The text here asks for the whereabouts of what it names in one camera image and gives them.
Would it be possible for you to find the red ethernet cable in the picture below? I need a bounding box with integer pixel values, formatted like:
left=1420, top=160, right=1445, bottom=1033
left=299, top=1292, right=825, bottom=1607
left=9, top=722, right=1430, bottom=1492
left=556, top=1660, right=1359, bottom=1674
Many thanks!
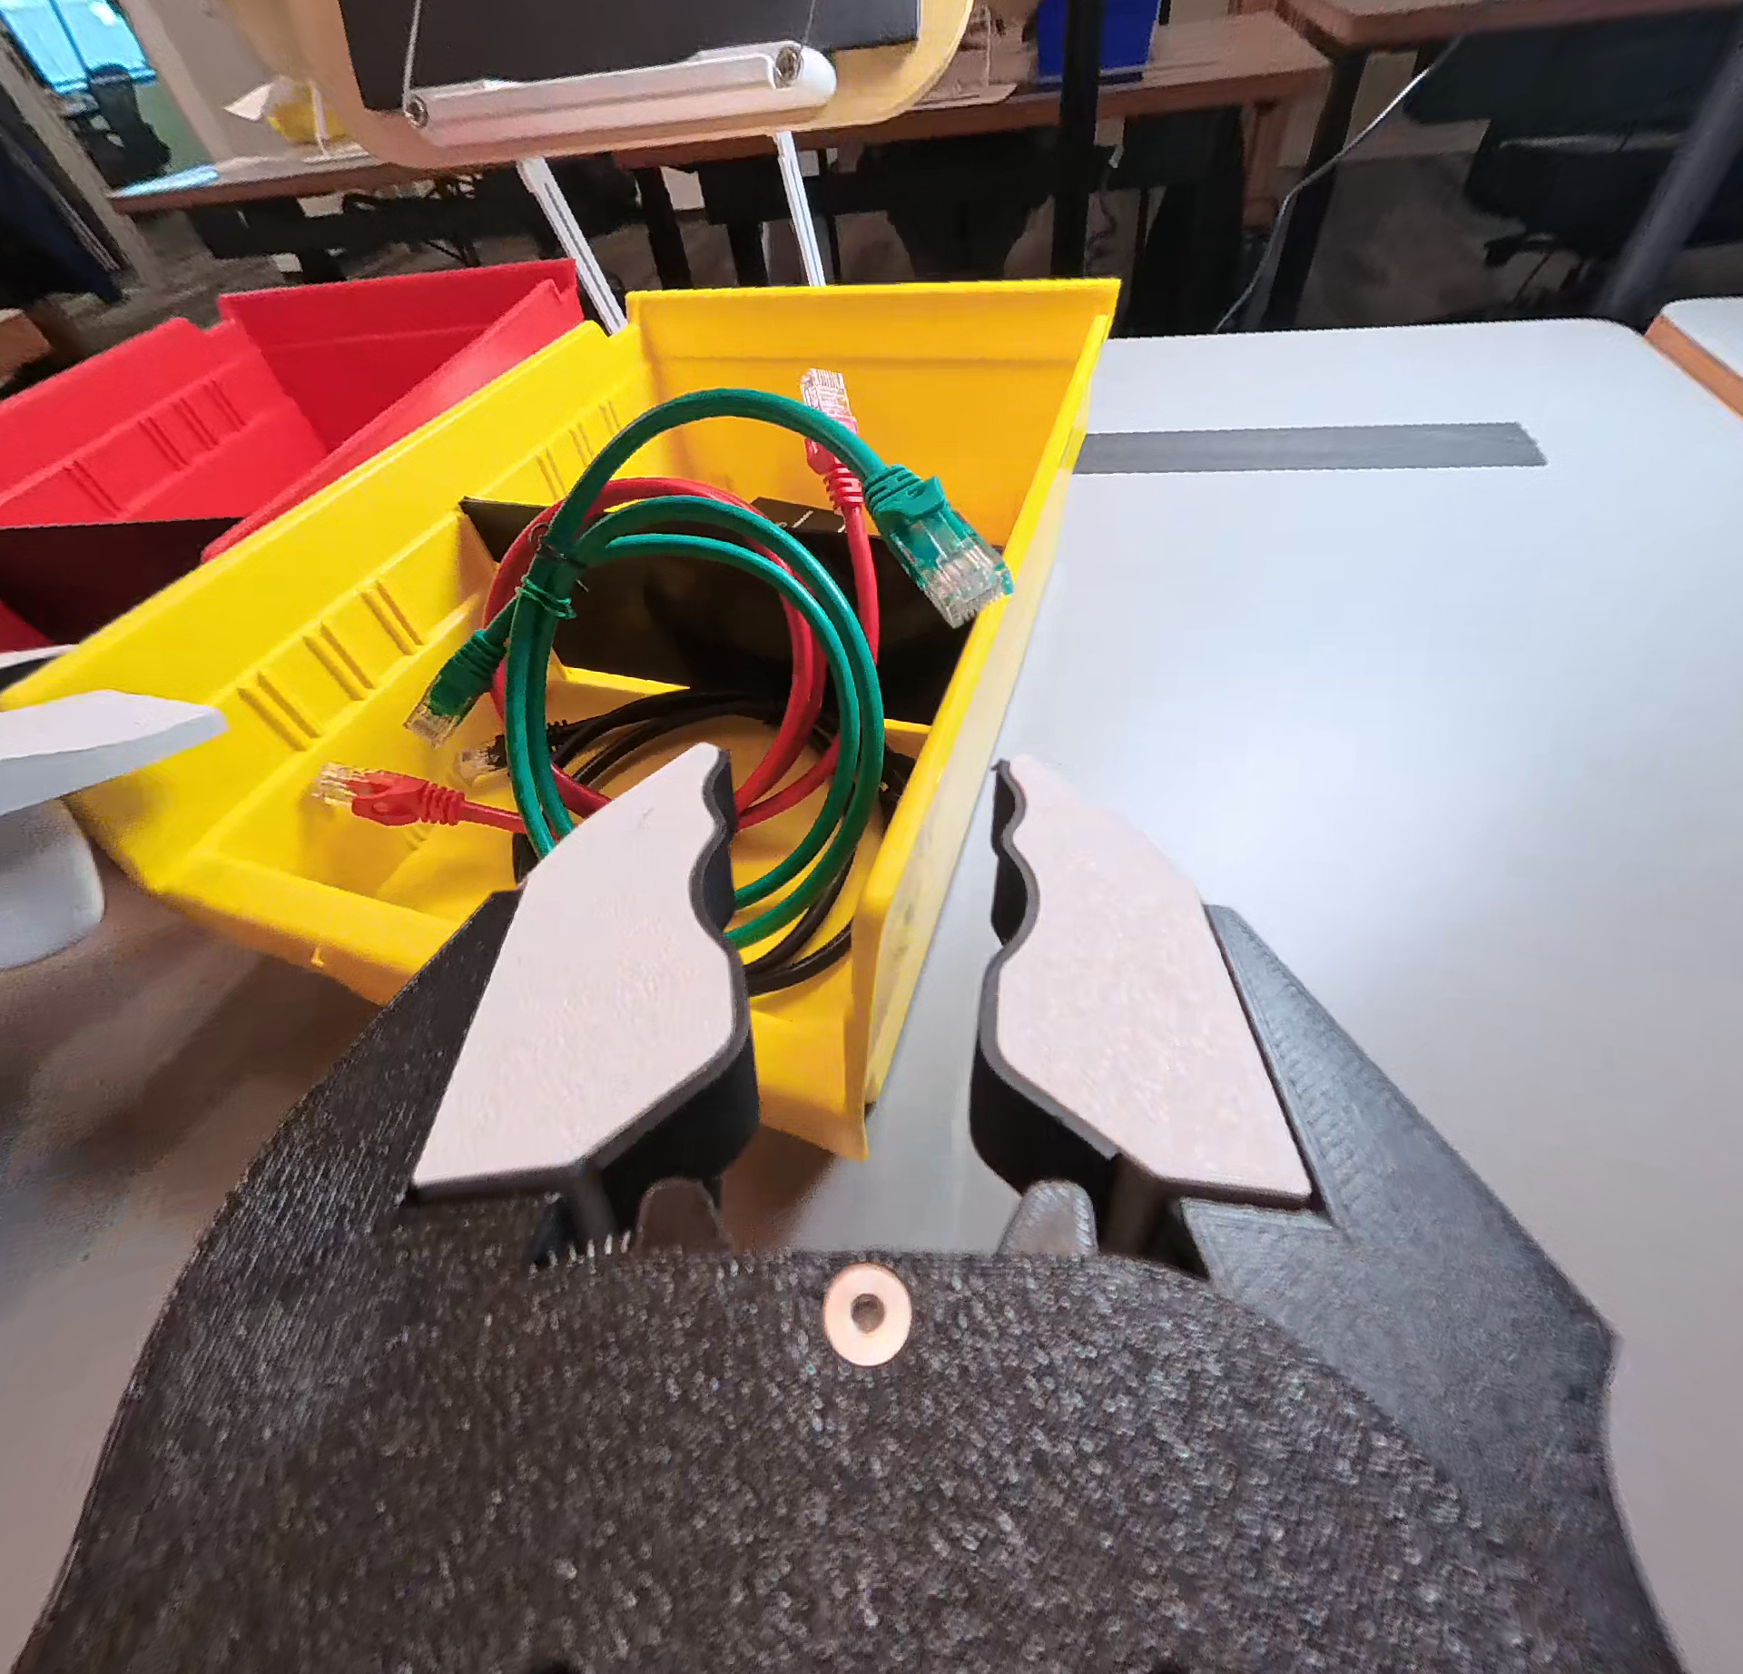
left=311, top=367, right=887, bottom=837

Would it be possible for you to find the blue plastic bin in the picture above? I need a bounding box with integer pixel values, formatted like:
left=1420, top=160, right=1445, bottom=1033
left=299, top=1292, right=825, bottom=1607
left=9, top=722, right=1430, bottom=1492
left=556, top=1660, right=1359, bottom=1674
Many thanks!
left=1035, top=0, right=1169, bottom=81

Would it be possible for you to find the yellow plastic bin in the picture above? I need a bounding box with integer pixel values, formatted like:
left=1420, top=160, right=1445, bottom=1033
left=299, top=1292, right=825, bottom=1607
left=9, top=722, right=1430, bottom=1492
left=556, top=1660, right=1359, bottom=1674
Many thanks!
left=0, top=277, right=1122, bottom=1162

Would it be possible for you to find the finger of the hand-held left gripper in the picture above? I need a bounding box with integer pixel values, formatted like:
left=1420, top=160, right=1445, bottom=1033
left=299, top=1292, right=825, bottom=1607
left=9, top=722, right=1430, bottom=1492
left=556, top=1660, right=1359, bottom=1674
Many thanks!
left=0, top=689, right=231, bottom=810

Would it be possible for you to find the white board stand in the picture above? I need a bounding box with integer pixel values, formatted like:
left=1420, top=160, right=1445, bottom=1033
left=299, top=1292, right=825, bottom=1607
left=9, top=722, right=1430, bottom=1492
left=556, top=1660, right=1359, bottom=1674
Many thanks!
left=400, top=40, right=838, bottom=335

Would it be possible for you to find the red plastic bin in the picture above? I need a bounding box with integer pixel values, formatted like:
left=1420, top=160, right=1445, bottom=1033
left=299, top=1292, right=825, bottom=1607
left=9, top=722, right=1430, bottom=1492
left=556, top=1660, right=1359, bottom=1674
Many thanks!
left=0, top=258, right=589, bottom=654

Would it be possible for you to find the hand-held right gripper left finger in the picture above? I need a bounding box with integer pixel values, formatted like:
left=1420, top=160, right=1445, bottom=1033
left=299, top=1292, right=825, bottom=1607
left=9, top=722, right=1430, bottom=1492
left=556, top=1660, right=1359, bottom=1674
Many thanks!
left=408, top=742, right=758, bottom=1240

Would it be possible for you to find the grey tape strip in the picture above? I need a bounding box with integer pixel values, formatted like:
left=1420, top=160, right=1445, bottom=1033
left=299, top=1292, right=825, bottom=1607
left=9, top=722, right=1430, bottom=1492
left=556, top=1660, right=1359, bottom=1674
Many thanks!
left=1075, top=421, right=1550, bottom=477

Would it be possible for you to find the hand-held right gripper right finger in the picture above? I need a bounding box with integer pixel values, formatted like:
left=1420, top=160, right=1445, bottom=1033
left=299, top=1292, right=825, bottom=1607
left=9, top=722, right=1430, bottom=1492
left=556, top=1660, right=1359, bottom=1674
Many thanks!
left=968, top=755, right=1315, bottom=1249

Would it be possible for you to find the green ethernet cable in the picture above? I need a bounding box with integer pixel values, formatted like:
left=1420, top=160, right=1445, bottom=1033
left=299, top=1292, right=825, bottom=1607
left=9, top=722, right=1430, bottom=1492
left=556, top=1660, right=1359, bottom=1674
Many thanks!
left=404, top=388, right=1015, bottom=946

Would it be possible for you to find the black bin divider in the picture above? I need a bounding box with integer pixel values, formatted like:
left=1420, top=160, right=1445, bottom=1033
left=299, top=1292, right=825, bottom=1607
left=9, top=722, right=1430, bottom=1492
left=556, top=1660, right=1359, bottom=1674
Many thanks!
left=0, top=516, right=247, bottom=647

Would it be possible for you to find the black ethernet cable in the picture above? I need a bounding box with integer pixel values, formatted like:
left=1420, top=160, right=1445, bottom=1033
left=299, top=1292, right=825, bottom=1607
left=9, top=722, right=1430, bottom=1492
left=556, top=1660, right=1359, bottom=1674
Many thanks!
left=461, top=693, right=916, bottom=997

